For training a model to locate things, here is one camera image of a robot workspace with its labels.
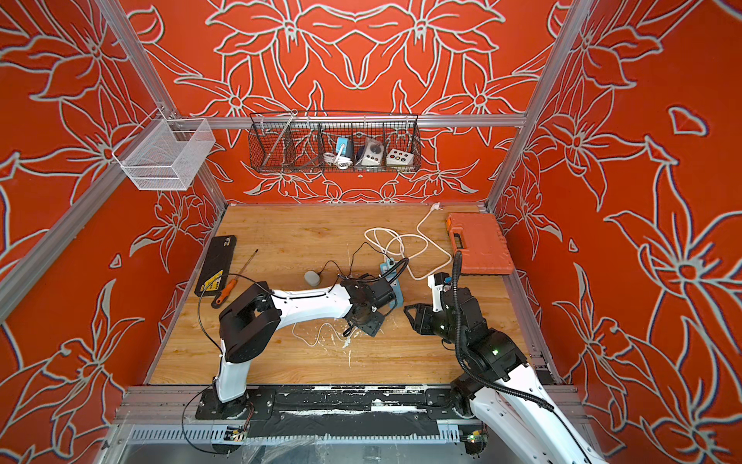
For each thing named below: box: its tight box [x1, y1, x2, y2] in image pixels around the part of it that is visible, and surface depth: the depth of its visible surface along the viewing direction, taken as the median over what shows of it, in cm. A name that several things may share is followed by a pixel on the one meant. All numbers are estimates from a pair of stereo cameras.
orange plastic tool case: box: [446, 212, 514, 275], surface depth 106 cm
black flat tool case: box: [194, 234, 237, 298], surface depth 102 cm
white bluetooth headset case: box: [304, 270, 320, 288], surface depth 97 cm
